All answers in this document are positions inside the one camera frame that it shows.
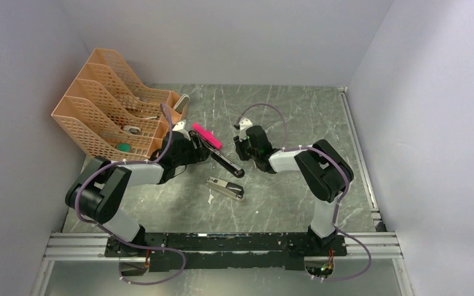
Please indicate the silver tape dispenser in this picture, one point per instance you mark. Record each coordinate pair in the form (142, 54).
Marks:
(132, 129)

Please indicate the green round object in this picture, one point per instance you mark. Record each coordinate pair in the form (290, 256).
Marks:
(123, 147)

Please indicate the orange mesh file organizer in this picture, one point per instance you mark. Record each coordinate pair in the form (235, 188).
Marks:
(106, 95)

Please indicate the beige black stapler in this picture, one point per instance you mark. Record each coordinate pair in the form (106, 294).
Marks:
(233, 190)

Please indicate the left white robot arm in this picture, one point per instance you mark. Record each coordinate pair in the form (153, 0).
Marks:
(98, 191)

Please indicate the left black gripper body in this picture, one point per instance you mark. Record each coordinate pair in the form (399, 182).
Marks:
(190, 155)

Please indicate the grey white device in organizer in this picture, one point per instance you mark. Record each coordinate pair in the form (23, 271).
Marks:
(181, 104)

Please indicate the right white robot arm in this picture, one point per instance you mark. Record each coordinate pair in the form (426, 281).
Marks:
(326, 173)

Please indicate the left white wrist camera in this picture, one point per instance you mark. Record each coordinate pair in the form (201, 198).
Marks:
(180, 127)

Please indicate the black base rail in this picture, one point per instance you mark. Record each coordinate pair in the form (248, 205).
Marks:
(170, 251)

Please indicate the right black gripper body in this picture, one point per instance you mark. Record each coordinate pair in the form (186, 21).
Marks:
(245, 152)

